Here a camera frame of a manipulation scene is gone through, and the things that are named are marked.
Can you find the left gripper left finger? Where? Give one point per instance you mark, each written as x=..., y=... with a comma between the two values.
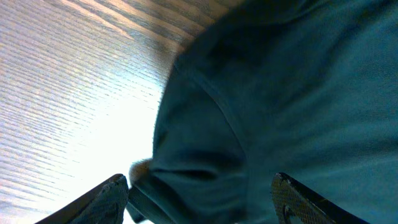
x=103, y=204

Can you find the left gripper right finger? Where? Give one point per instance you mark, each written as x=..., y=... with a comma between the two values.
x=295, y=203

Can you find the black t-shirt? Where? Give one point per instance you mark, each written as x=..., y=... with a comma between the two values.
x=308, y=88

